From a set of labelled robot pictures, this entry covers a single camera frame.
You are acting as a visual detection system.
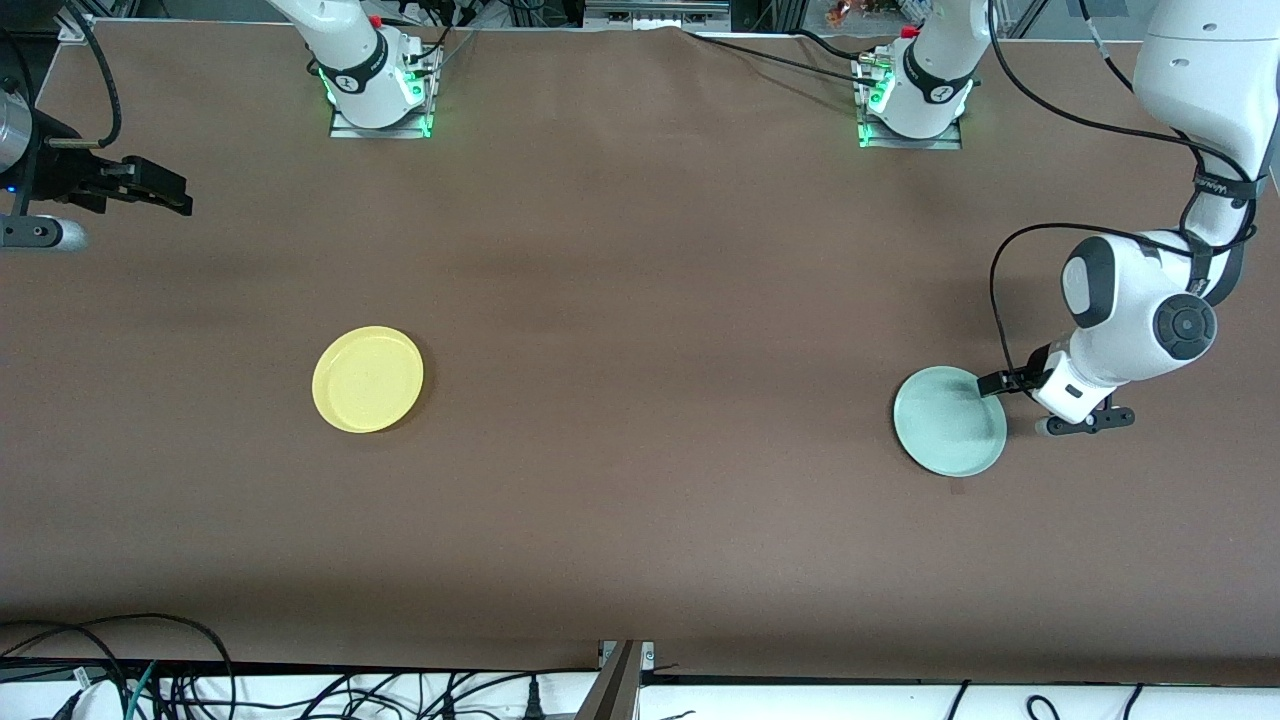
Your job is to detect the large looped black cable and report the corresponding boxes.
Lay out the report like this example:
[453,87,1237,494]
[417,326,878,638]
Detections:
[0,613,237,720]

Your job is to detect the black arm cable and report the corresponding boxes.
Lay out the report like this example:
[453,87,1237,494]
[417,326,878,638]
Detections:
[45,0,123,149]
[983,0,1263,376]

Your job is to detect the aluminium beam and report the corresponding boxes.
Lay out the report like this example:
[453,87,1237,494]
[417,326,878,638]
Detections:
[575,640,656,720]

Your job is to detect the green cable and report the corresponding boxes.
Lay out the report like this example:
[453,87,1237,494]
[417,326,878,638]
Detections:
[125,660,159,720]

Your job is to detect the white shelf board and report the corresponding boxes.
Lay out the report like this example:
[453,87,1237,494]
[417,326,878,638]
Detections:
[0,665,1280,720]

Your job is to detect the yellow round plate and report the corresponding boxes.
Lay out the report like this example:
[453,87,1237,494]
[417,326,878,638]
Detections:
[312,326,425,434]

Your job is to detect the pale green round plate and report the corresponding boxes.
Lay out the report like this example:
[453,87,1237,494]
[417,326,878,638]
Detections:
[893,366,1008,478]

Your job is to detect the short black base cable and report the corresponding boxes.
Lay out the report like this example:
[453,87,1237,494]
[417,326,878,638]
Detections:
[790,30,876,63]

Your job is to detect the long black base cable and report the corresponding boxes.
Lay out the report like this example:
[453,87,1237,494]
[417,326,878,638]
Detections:
[685,30,881,89]

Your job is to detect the plain black velcro strap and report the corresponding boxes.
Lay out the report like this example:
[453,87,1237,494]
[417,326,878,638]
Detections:
[1184,235,1217,293]

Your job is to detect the small orange objects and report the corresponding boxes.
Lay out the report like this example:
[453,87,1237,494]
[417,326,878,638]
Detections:
[825,0,901,26]

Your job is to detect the brown table cover sheet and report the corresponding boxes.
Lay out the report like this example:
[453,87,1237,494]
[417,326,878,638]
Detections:
[0,20,1280,681]

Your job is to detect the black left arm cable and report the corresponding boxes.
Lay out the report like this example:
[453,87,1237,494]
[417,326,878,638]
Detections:
[983,0,1263,376]

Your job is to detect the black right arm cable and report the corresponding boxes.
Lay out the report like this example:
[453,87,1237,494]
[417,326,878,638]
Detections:
[45,0,123,149]

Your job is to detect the metal base mounting plate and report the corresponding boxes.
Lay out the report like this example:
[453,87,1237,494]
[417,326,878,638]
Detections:
[330,45,443,139]
[855,55,963,151]

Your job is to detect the black cable with white marks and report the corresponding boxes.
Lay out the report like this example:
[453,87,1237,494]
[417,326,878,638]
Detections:
[1075,0,1141,96]

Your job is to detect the small looped black cable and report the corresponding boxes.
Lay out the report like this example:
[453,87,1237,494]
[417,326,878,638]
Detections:
[0,625,129,720]

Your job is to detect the grey metal box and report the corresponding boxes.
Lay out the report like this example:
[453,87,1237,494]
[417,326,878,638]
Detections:
[583,0,731,29]

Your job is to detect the black printed velcro strap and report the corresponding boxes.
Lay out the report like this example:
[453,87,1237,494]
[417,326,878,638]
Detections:
[1193,170,1267,207]

